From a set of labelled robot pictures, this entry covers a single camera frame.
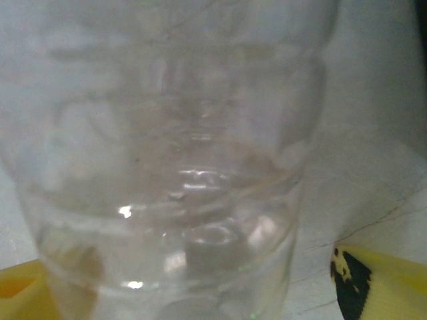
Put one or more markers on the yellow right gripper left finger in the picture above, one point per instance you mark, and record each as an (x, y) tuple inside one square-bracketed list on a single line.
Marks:
[(16, 293)]

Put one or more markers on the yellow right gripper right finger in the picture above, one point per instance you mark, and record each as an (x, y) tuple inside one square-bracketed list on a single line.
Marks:
[(397, 293)]

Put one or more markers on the ribbed clear bottle red label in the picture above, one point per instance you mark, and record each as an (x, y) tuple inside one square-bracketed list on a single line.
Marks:
[(200, 133)]

